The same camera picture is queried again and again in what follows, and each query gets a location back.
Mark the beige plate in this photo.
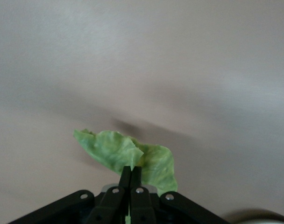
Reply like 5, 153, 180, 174
235, 216, 284, 224

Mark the green lettuce leaf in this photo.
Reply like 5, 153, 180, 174
73, 128, 179, 224

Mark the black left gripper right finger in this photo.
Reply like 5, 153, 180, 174
130, 166, 229, 224

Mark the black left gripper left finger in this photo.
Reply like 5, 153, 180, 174
8, 166, 132, 224

